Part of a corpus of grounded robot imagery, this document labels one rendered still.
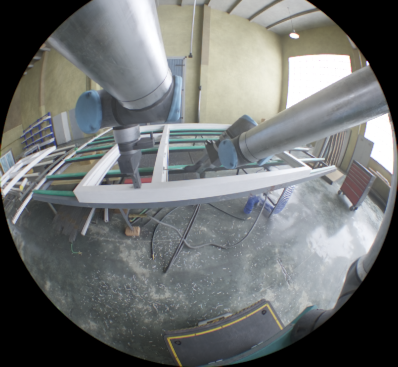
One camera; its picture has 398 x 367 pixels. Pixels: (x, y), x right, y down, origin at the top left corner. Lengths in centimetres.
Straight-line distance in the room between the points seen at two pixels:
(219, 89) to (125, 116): 729
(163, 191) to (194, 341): 92
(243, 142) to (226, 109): 729
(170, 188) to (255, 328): 101
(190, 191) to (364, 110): 56
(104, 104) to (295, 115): 34
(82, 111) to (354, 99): 46
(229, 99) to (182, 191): 735
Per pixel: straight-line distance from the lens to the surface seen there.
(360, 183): 355
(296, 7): 969
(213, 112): 732
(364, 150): 716
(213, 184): 50
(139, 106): 18
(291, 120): 25
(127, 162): 39
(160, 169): 60
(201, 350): 100
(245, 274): 133
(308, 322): 64
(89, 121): 27
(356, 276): 61
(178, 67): 718
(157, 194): 50
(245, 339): 103
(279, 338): 65
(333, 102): 24
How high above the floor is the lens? 123
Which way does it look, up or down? 30 degrees down
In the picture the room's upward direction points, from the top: 3 degrees clockwise
